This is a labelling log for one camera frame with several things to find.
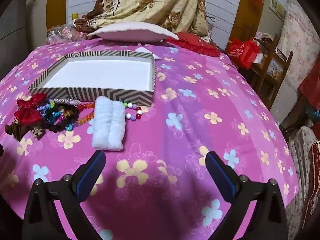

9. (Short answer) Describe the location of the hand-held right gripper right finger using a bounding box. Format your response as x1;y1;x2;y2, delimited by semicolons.
205;151;288;240

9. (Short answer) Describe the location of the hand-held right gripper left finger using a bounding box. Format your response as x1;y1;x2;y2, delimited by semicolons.
22;151;107;240

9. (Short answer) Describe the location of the white fluffy scrunchie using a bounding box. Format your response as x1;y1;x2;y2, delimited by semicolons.
91;96;125;152

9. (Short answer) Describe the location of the orange bead bracelet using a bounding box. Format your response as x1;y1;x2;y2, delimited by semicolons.
76;102;97;127

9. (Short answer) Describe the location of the black scrunchie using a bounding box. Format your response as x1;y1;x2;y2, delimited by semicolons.
42;105;84;133

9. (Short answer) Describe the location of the colourful sequin scrunchie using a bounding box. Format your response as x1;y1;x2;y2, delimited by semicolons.
45;99;74;130

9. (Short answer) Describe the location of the multicolour bead bracelet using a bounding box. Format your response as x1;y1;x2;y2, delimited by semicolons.
122;101;143;122

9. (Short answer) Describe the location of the pink braided hair tie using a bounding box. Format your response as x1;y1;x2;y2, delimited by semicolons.
53;98;82;106

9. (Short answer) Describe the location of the striped cardboard box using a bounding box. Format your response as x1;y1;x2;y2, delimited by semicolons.
28;50;157;107

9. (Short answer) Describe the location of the brown leopard bow scrunchie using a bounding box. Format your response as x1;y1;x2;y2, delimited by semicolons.
5;122;47;142

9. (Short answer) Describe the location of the red satin bow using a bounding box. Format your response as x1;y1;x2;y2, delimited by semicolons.
14;93;48;125

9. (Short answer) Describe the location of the pink floral bedsheet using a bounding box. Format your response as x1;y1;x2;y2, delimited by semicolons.
0;36;300;240

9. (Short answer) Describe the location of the patterned sofa cover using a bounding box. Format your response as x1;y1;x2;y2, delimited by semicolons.
280;126;320;233

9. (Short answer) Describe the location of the wooden chair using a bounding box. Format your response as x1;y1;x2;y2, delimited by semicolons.
247;34;294;110

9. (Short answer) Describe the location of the red shopping bag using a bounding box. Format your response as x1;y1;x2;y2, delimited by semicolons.
225;37;260;70

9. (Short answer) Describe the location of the red cloth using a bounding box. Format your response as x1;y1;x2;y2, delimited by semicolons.
299;69;320;105

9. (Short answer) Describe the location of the white paper sheet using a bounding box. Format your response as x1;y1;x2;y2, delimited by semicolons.
135;45;162;61

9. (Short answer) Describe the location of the red ruffled cushion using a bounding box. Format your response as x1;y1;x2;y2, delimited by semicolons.
165;32;222;57

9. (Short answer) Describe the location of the clear plastic bag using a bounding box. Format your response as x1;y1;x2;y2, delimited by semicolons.
46;21;89;44

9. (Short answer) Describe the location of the white pillow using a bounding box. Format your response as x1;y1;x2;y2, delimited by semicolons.
87;22;179;42

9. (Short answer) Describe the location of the pale floral mattress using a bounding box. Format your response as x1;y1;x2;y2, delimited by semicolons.
282;0;320;90

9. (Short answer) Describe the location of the beige floral blanket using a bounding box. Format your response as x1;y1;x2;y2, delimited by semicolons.
75;0;213;40

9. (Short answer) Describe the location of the yellow wall sign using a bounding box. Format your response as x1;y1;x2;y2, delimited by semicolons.
269;0;287;17

